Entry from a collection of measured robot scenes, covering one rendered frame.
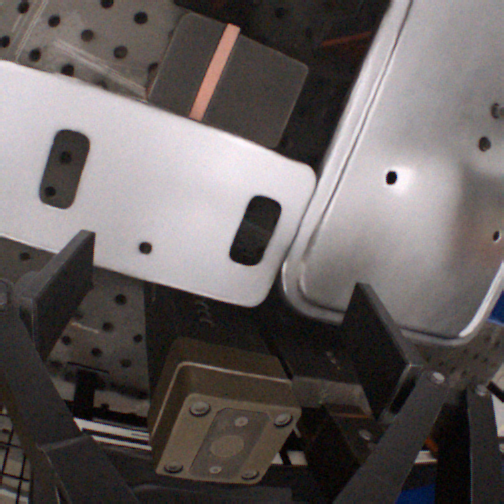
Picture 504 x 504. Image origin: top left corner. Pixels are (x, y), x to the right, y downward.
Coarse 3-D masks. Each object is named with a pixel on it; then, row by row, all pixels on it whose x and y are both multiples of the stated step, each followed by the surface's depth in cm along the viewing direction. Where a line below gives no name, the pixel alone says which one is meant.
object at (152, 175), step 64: (0, 64) 18; (0, 128) 19; (64, 128) 20; (128, 128) 21; (192, 128) 22; (0, 192) 20; (128, 192) 23; (192, 192) 23; (256, 192) 24; (128, 256) 24; (192, 256) 25
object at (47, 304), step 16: (80, 240) 17; (64, 256) 15; (80, 256) 17; (48, 272) 14; (64, 272) 15; (80, 272) 17; (32, 288) 13; (48, 288) 13; (64, 288) 15; (80, 288) 17; (32, 304) 12; (48, 304) 13; (64, 304) 15; (32, 320) 12; (48, 320) 14; (64, 320) 16; (32, 336) 13; (48, 336) 14; (48, 352) 14
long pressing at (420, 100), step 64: (384, 0) 23; (448, 0) 23; (384, 64) 24; (448, 64) 25; (384, 128) 25; (448, 128) 26; (320, 192) 26; (384, 192) 27; (448, 192) 28; (320, 256) 27; (384, 256) 29; (448, 256) 30; (320, 320) 30; (448, 320) 33
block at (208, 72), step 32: (192, 32) 22; (224, 32) 22; (160, 64) 22; (192, 64) 23; (224, 64) 23; (256, 64) 24; (288, 64) 24; (160, 96) 23; (192, 96) 23; (224, 96) 24; (256, 96) 24; (288, 96) 25; (224, 128) 25; (256, 128) 25
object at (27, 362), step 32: (0, 288) 11; (0, 320) 11; (0, 352) 10; (32, 352) 10; (0, 384) 10; (32, 384) 9; (32, 416) 8; (64, 416) 9; (32, 448) 8; (64, 448) 7; (96, 448) 7; (64, 480) 6; (96, 480) 7
